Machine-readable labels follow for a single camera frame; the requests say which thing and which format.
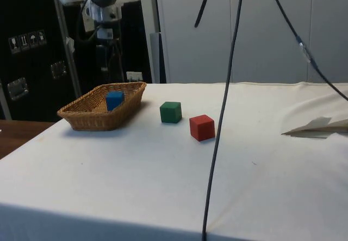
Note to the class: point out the wicker basket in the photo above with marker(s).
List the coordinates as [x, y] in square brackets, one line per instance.
[89, 117]

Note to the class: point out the red cube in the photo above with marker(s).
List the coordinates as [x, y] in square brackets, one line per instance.
[201, 129]

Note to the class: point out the black cabinet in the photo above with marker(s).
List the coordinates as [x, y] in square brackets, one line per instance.
[30, 69]

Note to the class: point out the pale locker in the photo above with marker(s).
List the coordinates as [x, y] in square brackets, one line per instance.
[269, 56]
[330, 20]
[190, 48]

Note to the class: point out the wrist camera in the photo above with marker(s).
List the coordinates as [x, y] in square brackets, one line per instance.
[88, 20]

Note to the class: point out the blue cube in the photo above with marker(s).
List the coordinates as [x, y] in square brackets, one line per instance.
[114, 101]

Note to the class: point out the aluminium post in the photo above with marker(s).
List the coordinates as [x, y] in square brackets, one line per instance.
[66, 31]

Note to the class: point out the green cube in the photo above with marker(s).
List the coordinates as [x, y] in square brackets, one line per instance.
[170, 113]

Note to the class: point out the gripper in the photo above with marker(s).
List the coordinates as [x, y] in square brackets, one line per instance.
[104, 34]

